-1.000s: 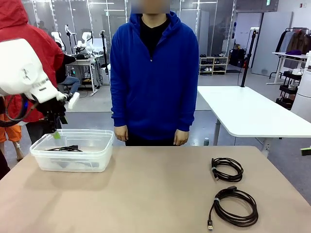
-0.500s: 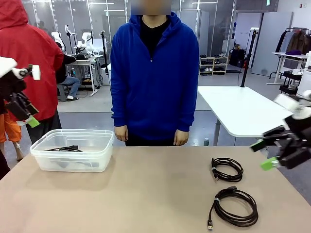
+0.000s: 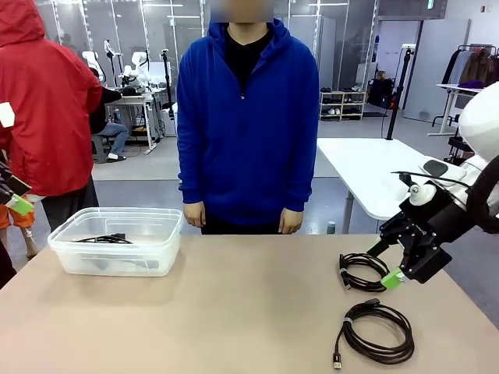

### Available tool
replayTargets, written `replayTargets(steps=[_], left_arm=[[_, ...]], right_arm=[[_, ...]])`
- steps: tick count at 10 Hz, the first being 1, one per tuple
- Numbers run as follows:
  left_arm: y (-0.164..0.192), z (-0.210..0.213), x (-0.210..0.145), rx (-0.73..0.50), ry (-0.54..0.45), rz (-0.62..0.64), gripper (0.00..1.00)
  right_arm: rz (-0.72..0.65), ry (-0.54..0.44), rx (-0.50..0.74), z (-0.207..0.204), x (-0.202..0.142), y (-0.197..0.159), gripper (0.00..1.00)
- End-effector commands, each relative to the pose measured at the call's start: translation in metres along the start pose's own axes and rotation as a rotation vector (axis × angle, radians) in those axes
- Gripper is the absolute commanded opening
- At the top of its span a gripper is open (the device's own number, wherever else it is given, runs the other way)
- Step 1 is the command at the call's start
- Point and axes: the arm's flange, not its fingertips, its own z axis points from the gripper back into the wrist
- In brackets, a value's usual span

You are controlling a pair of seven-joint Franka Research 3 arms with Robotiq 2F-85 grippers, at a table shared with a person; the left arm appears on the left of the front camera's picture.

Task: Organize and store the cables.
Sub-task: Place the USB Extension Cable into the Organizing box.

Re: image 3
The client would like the person's left forearm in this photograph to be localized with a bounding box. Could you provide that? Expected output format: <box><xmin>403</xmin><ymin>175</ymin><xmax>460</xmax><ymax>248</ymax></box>
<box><xmin>282</xmin><ymin>128</ymin><xmax>319</xmax><ymax>213</ymax></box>

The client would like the person's left hand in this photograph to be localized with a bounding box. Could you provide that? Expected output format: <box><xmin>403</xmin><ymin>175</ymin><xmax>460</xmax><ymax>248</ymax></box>
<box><xmin>278</xmin><ymin>208</ymin><xmax>304</xmax><ymax>235</ymax></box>

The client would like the seated person in jeans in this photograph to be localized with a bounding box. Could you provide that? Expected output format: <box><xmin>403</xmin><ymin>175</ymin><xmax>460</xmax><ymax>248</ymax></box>
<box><xmin>89</xmin><ymin>87</ymin><xmax>130</xmax><ymax>164</ymax></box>

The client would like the black bag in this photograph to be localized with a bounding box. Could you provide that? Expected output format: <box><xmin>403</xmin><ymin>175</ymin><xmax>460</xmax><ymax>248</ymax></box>
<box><xmin>367</xmin><ymin>77</ymin><xmax>395</xmax><ymax>110</ymax></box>

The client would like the person's right hand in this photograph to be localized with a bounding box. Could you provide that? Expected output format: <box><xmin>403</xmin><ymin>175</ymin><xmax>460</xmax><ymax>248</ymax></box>
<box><xmin>183</xmin><ymin>201</ymin><xmax>207</xmax><ymax>228</ymax></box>

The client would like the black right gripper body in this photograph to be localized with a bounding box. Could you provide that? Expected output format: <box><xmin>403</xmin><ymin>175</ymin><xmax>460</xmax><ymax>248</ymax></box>
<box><xmin>400</xmin><ymin>190</ymin><xmax>475</xmax><ymax>246</ymax></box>

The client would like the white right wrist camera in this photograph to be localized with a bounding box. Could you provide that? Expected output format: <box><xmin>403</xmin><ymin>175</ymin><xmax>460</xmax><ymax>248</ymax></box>
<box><xmin>391</xmin><ymin>170</ymin><xmax>437</xmax><ymax>206</ymax></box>

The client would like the wooden shoe rack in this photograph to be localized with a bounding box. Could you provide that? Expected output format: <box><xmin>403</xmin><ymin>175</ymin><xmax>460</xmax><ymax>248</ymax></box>
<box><xmin>319</xmin><ymin>90</ymin><xmax>367</xmax><ymax>122</ymax></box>

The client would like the grey partition panel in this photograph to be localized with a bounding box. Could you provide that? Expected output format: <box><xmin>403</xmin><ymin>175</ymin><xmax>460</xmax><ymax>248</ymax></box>
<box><xmin>402</xmin><ymin>18</ymin><xmax>472</xmax><ymax>124</ymax></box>

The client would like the dark brown braided USB cable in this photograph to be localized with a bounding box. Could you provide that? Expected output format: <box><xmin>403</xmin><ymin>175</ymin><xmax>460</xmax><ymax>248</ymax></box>
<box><xmin>332</xmin><ymin>298</ymin><xmax>416</xmax><ymax>371</ymax></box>

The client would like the black tripod pole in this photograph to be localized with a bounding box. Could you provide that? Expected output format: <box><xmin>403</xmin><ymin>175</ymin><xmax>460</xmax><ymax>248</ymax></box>
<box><xmin>384</xmin><ymin>45</ymin><xmax>415</xmax><ymax>142</ymax></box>

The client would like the person in orange shorts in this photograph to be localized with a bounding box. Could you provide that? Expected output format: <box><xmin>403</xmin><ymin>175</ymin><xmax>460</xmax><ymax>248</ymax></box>
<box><xmin>0</xmin><ymin>202</ymin><xmax>40</xmax><ymax>260</ymax></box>

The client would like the clothes rack with garments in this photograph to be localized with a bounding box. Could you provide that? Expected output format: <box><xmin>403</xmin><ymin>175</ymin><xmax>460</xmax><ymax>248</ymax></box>
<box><xmin>442</xmin><ymin>44</ymin><xmax>499</xmax><ymax>90</ymax></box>

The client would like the black braided USB cable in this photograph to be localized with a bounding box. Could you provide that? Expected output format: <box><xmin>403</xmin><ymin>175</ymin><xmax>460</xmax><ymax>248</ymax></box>
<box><xmin>338</xmin><ymin>252</ymin><xmax>391</xmax><ymax>293</ymax></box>

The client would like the white lab desk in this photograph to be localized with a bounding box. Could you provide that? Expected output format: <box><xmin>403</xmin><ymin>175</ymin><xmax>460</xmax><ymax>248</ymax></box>
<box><xmin>104</xmin><ymin>87</ymin><xmax>161</xmax><ymax>155</ymax></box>

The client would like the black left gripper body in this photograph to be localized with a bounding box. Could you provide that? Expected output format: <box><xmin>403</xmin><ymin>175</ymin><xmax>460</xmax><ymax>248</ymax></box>
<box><xmin>0</xmin><ymin>161</ymin><xmax>15</xmax><ymax>206</ymax></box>

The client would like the clear plastic storage container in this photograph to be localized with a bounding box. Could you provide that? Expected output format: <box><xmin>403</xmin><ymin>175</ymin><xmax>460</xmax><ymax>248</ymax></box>
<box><xmin>47</xmin><ymin>207</ymin><xmax>184</xmax><ymax>277</ymax></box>

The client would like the person in red jacket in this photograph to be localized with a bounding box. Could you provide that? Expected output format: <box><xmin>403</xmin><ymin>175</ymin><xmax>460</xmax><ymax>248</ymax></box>
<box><xmin>0</xmin><ymin>0</ymin><xmax>103</xmax><ymax>235</ymax></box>

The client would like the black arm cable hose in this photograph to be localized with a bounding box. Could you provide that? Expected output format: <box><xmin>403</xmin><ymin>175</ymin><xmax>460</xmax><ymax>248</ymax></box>
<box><xmin>465</xmin><ymin>161</ymin><xmax>499</xmax><ymax>235</ymax></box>

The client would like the white standing desk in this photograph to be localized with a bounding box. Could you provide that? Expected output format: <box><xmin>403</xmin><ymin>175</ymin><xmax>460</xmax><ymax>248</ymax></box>
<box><xmin>427</xmin><ymin>83</ymin><xmax>487</xmax><ymax>137</ymax></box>

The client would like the white table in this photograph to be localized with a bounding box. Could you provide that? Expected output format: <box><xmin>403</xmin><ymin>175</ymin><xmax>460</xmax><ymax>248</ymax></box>
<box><xmin>317</xmin><ymin>137</ymin><xmax>432</xmax><ymax>235</ymax></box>

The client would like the person in blue hoodie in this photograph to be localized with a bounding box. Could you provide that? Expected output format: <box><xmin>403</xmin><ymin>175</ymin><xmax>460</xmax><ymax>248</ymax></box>
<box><xmin>176</xmin><ymin>0</ymin><xmax>320</xmax><ymax>236</ymax></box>

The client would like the black power cable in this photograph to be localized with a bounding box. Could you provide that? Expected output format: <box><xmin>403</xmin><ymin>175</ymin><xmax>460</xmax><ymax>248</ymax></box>
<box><xmin>69</xmin><ymin>232</ymin><xmax>161</xmax><ymax>273</ymax></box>

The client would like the person's right forearm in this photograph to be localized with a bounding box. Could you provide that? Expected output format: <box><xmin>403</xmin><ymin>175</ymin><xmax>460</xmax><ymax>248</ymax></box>
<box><xmin>177</xmin><ymin>128</ymin><xmax>207</xmax><ymax>206</ymax></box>

